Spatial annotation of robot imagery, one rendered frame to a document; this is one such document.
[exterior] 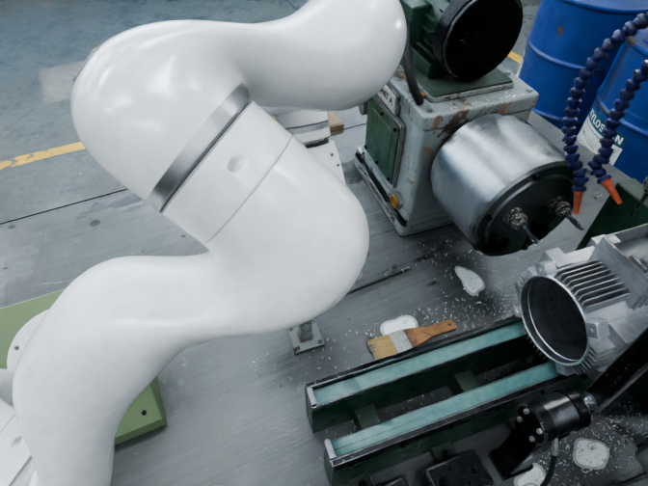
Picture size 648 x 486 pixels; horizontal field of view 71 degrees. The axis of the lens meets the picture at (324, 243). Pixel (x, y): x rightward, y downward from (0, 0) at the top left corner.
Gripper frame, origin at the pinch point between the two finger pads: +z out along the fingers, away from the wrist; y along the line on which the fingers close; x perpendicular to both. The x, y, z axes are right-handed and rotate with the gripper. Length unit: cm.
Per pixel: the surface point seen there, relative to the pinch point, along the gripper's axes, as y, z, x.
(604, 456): 39, 46, -26
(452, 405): 12.8, 29.7, -19.4
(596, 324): 32.0, 15.1, -28.8
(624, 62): 161, -10, 83
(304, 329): -5.4, 23.1, 7.0
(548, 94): 170, 5, 136
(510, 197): 35.2, 1.0, -5.9
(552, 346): 34.1, 26.2, -18.1
